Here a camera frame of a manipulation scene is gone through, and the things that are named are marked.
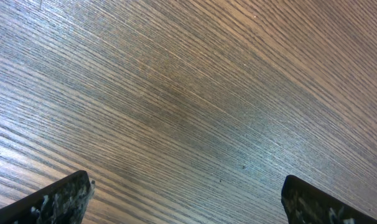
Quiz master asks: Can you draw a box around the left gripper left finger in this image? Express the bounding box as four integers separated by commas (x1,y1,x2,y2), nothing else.
0,170,95,224

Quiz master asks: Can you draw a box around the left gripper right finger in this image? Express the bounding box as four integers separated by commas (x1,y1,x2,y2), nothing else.
281,175,377,224

